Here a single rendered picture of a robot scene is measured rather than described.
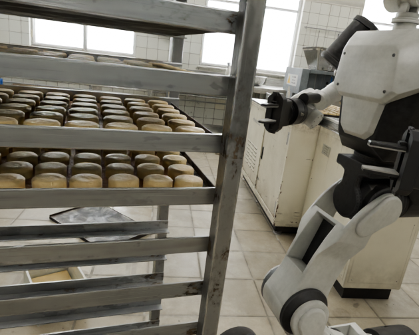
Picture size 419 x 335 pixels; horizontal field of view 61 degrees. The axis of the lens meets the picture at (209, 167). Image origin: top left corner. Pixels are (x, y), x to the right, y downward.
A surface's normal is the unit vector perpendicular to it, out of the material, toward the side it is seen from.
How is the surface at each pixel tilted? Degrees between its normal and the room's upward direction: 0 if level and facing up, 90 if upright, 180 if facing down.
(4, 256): 90
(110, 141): 90
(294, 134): 90
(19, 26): 90
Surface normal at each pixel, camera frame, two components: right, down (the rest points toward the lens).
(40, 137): 0.30, 0.32
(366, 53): -0.95, -0.02
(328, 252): 0.14, 0.68
